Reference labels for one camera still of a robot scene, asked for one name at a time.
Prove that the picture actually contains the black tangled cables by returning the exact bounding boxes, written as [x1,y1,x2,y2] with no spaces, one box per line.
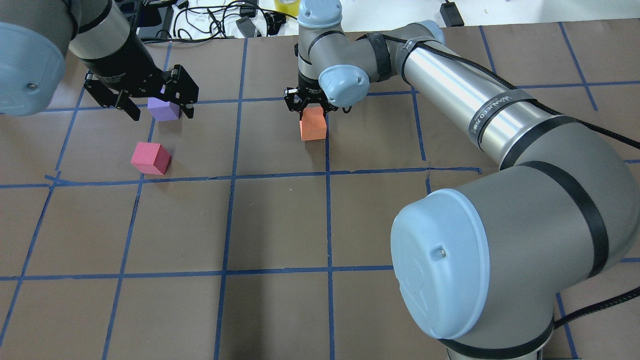
[135,0,301,43]

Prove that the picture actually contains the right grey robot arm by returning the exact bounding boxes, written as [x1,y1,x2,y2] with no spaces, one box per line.
[285,0,639,360]

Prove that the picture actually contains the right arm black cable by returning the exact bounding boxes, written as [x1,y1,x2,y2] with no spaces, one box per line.
[367,32,640,331]

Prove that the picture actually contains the black power adapter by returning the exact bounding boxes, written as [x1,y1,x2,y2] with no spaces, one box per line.
[439,0,466,28]

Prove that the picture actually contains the pink foam cube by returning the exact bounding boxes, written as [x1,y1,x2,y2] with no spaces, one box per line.
[130,142,172,175]

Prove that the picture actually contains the grey power adapter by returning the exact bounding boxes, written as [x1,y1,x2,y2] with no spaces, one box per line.
[235,16,263,38]

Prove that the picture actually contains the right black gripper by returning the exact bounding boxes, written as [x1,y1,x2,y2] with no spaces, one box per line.
[284,70,339,113]

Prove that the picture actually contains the orange foam cube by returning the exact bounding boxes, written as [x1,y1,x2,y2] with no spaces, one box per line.
[299,106,327,142]

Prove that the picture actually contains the purple foam cube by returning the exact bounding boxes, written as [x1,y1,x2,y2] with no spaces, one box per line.
[147,97,181,122]

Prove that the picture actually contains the yellow tape roll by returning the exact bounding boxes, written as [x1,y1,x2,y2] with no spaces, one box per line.
[274,0,300,17]

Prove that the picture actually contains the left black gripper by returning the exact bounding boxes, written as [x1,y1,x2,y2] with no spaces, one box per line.
[80,32,200,122]

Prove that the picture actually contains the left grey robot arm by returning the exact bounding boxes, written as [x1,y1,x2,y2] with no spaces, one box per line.
[0,0,199,121]

